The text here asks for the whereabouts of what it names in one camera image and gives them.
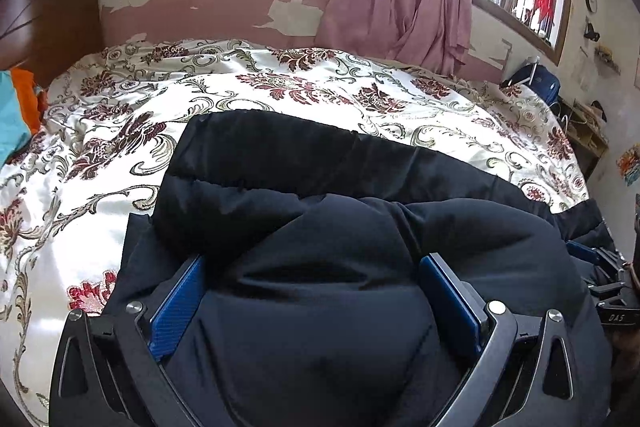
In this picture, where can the orange and teal cloth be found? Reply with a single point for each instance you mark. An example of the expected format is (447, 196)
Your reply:
(12, 117)

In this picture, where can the floral bedspread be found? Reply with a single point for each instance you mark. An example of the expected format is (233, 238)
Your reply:
(250, 77)

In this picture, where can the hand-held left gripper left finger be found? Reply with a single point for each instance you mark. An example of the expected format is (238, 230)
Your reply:
(177, 307)

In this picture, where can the wooden shelf unit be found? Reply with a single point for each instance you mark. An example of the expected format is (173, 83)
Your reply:
(585, 137)

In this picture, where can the wooden headboard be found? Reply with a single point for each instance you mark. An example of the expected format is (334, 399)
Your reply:
(60, 22)

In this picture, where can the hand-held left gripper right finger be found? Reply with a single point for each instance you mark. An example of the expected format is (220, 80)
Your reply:
(450, 302)

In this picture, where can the black padded jacket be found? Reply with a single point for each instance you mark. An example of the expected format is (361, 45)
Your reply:
(310, 287)

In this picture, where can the small wall rack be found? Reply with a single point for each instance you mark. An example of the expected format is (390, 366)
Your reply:
(607, 57)

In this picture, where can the round wall clock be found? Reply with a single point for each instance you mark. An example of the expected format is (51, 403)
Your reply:
(591, 0)

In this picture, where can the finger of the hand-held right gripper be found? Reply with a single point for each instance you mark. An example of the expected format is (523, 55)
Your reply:
(582, 252)

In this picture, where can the blue bag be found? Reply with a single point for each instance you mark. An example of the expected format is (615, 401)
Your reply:
(545, 82)

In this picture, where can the colourful wall sticker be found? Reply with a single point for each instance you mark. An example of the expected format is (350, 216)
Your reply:
(629, 167)

